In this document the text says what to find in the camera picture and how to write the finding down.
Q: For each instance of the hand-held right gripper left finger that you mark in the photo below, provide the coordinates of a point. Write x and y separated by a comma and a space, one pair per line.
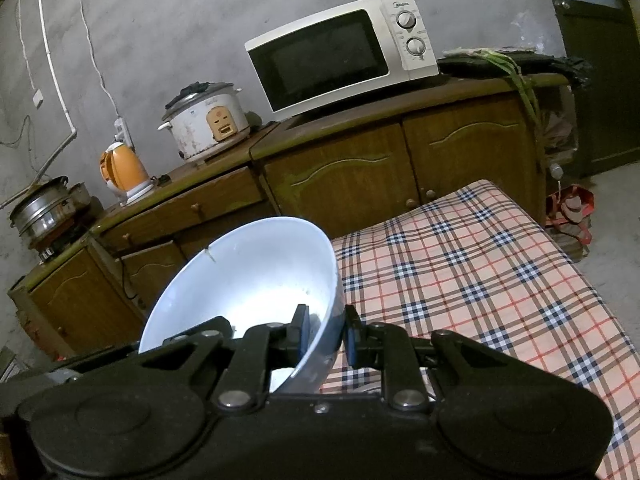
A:
301, 332

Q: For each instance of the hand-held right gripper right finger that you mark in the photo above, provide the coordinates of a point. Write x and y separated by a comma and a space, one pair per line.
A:
350, 342

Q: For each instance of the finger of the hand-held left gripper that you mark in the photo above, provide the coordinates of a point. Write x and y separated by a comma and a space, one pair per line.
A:
107, 355

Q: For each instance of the deep pale patterned bowl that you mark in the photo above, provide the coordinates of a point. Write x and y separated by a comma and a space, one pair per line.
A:
250, 285

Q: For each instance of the grey metal rack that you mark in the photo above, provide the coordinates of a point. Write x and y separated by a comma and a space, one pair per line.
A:
7, 365

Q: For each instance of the low wooden cabinet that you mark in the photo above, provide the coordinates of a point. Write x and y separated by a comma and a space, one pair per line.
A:
75, 300

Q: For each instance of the red gas stove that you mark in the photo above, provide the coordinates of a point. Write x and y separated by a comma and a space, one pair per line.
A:
55, 245

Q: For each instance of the plaid tablecloth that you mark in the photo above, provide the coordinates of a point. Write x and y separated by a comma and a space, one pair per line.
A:
475, 285

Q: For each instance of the steel steamer pot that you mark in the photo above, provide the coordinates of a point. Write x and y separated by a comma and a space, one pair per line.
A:
37, 210

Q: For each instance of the small metal pot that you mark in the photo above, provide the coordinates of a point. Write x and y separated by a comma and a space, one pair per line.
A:
79, 195

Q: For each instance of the long wooden sideboard cabinet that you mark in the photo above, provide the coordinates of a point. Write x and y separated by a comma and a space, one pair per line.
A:
340, 170

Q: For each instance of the small black object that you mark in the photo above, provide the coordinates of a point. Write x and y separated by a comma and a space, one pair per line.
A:
159, 179

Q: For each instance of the orange electric kettle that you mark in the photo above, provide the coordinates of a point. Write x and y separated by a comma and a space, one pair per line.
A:
125, 170

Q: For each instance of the white power strip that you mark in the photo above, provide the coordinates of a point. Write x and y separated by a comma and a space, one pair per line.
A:
122, 130

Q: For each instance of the white rice cooker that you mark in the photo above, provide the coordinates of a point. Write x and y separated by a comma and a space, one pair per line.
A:
200, 130

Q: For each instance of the red plastic bag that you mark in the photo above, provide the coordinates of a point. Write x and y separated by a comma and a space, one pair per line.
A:
575, 205

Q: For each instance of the white round plug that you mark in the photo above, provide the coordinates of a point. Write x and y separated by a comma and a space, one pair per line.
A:
556, 170

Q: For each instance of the white microwave oven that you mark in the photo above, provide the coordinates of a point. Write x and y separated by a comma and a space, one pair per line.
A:
320, 60

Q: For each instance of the pink plastic bag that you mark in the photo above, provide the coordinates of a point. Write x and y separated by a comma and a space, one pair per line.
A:
557, 132

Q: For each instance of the white conduit pipe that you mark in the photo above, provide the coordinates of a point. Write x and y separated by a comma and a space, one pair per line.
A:
55, 55

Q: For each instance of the green onion stalks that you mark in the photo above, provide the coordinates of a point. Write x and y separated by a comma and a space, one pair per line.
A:
525, 90

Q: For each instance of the dark green door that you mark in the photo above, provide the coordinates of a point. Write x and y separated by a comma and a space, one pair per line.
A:
600, 100

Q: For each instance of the white wall switch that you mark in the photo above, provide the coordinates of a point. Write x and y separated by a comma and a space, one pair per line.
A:
37, 99

